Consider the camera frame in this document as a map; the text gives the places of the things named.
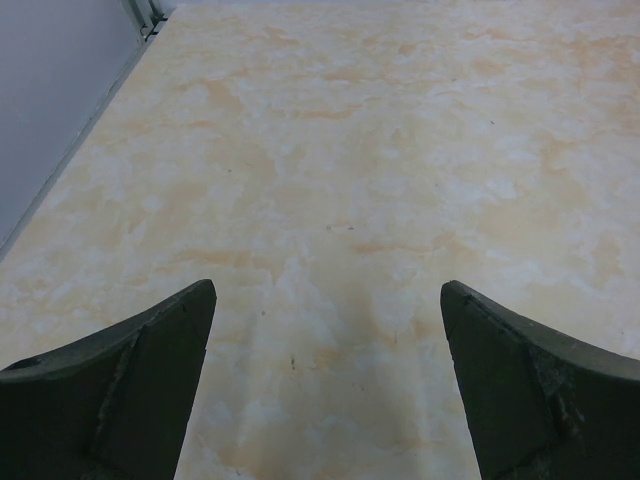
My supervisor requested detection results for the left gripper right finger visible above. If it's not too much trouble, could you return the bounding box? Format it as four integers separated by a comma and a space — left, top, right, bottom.
440, 281, 639, 479

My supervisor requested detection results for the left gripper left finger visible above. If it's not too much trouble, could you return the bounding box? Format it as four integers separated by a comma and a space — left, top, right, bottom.
1, 279, 217, 479

